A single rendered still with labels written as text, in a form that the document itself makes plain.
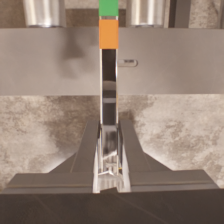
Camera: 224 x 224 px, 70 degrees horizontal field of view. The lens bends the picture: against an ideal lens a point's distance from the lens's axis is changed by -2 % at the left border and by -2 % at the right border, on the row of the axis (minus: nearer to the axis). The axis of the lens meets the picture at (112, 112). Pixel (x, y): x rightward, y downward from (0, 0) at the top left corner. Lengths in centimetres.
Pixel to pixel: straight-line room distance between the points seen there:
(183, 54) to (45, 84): 20
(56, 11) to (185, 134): 149
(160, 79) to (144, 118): 129
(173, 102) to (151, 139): 40
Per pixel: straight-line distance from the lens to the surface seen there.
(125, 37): 23
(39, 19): 53
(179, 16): 68
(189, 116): 166
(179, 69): 25
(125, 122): 15
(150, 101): 149
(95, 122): 15
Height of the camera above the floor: 140
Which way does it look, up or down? 73 degrees down
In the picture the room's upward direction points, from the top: 174 degrees clockwise
